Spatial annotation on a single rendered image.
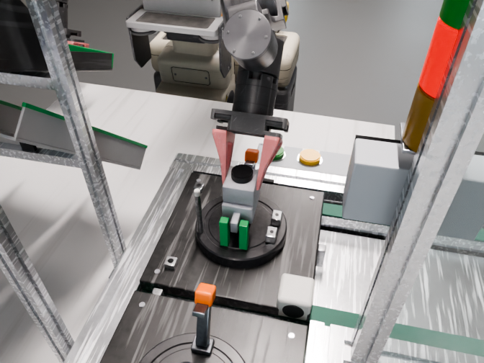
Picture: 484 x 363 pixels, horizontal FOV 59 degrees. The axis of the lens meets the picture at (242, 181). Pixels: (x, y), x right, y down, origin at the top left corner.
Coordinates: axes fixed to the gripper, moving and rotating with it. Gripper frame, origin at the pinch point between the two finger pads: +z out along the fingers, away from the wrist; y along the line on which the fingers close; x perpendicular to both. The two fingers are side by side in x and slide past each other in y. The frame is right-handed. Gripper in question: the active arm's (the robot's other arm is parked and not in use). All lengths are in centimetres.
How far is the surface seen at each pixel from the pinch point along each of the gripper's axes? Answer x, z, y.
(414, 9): 368, -167, 83
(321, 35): 308, -116, 2
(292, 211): 11.6, 4.1, 7.3
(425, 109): -24.7, -8.8, 16.5
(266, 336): -5.7, 18.5, 6.9
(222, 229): -0.5, 7.0, -1.6
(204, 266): 1.1, 13.1, -3.6
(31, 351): -1.3, 29.9, -27.3
